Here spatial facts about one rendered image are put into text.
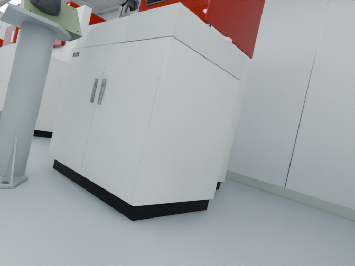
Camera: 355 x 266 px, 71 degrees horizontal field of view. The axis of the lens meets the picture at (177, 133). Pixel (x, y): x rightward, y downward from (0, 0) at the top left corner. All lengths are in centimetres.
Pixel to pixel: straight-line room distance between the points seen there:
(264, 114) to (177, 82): 208
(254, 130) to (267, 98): 39
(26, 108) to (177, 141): 79
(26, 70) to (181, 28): 80
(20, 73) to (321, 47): 276
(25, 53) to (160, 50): 70
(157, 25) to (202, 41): 23
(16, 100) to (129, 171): 70
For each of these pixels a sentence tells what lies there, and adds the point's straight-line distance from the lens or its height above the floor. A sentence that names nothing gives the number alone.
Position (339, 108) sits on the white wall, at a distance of 292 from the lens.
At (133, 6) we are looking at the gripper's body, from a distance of 163.
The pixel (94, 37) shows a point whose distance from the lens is 168.
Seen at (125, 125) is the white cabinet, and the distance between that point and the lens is 119.
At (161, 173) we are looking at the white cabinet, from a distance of 116.
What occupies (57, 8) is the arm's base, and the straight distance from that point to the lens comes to 160.
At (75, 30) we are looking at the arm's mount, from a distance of 157.
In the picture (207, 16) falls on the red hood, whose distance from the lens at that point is 190.
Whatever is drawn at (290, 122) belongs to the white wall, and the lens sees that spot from 299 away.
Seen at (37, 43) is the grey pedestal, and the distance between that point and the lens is 151.
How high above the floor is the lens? 43
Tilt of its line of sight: level
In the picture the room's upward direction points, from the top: 13 degrees clockwise
